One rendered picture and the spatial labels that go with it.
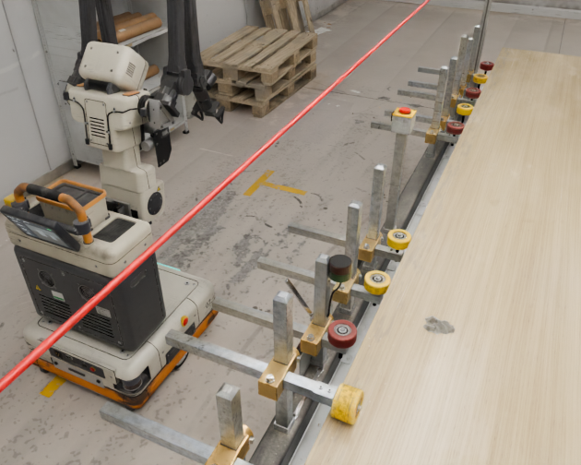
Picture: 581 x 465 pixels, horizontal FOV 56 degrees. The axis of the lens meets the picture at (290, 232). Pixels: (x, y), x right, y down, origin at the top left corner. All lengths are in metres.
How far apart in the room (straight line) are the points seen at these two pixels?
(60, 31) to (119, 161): 1.79
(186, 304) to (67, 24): 2.09
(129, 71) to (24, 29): 1.93
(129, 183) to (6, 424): 1.15
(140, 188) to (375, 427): 1.44
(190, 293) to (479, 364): 1.50
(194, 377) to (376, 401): 1.38
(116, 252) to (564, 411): 1.48
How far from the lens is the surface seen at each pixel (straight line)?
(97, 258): 2.08
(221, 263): 3.22
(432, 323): 1.59
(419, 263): 1.79
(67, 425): 2.61
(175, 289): 2.65
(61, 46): 4.02
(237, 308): 1.65
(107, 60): 2.22
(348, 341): 1.51
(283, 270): 1.81
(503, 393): 1.48
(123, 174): 2.37
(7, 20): 3.98
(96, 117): 2.24
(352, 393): 1.29
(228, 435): 1.19
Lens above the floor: 1.99
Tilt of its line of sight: 35 degrees down
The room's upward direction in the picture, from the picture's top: straight up
